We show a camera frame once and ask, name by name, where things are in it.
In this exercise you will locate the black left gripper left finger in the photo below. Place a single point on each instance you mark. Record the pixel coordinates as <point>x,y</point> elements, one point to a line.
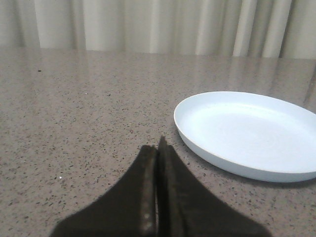
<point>127,209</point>

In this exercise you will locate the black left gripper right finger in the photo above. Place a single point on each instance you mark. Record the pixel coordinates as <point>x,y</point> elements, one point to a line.
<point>186,208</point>

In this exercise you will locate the light blue round plate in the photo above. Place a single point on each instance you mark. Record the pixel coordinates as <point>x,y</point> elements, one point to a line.
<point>250,135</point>

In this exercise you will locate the white pleated curtain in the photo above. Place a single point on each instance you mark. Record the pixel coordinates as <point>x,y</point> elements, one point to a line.
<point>257,28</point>

